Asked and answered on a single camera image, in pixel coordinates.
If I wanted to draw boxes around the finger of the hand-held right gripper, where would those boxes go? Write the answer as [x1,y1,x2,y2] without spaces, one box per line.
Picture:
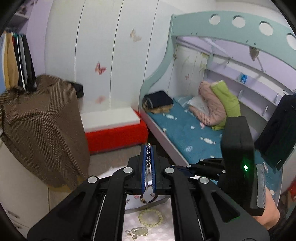
[185,169,226,182]
[170,158,226,171]

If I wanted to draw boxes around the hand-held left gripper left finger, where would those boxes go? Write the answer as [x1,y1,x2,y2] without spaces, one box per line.
[26,144,149,241]

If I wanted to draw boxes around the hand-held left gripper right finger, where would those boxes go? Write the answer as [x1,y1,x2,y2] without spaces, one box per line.
[150,145,270,241]

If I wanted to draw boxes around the silver ball chain necklace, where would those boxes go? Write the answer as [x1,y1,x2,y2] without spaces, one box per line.
[143,142,155,193]

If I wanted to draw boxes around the grey rectangular box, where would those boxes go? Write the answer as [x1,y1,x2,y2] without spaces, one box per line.
[125,194,172,211]

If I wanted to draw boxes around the person's right forearm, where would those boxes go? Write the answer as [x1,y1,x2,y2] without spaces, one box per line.
[253,185,281,230]

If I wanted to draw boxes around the dark hanging garment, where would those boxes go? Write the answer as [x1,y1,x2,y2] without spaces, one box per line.
[254,93,296,171]

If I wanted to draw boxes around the teal candy print mattress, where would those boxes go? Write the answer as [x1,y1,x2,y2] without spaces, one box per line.
[145,96,289,202]

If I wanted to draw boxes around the green pillow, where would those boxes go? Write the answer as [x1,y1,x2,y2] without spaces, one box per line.
[210,80,241,131]

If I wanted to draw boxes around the pink padded jacket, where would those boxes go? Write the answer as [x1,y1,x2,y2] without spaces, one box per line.
[188,81,227,127]

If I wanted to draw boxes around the red stool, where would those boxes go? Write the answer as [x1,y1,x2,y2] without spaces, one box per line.
[84,110,149,155]

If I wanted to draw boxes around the white jewellery tray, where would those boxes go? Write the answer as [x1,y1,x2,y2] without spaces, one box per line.
[99,164,197,241]

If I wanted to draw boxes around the white pillow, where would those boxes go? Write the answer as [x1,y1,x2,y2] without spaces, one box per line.
[187,95,210,114]

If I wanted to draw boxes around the pale jade pendant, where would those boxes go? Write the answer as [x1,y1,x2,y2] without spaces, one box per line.
[131,227,148,237]

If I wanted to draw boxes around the white flat board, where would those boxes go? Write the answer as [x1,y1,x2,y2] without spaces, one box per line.
[80,109,141,133]

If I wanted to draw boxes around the folded tan clothes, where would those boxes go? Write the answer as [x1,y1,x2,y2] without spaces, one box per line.
[144,104,173,114]

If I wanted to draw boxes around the folded dark navy clothes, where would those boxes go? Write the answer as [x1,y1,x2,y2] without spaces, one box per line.
[142,91,174,109]

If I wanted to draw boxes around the brown butterfly decoration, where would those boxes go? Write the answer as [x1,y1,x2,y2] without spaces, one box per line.
[248,46,260,62]

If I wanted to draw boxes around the black cloth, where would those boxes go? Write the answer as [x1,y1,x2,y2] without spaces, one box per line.
[67,81,84,100]

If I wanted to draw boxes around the brown dotted cover cloth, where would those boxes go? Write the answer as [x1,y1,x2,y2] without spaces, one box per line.
[0,74,90,190]

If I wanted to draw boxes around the beige cabinet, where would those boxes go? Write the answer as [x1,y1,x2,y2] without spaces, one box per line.
[0,137,50,239]

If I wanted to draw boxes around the lilac wardrobe shelf unit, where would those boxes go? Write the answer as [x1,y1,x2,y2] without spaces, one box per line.
[5,0,50,77]

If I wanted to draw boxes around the row of hanging clothes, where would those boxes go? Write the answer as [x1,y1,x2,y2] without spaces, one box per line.
[0,31,37,92]

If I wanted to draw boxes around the dark red bead bracelet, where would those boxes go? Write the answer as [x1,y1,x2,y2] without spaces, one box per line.
[140,192,159,204]

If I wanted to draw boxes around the pale yellow bead bracelet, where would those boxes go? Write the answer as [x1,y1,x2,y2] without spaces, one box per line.
[138,209,164,228]

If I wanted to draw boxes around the pink butterfly wall sticker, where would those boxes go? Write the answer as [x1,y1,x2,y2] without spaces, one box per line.
[95,61,107,76]

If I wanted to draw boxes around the pale green bunk bed frame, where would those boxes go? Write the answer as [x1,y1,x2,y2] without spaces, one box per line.
[139,10,296,209]

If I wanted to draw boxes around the tan butterfly wall sticker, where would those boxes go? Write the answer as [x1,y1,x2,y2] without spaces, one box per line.
[129,28,142,42]

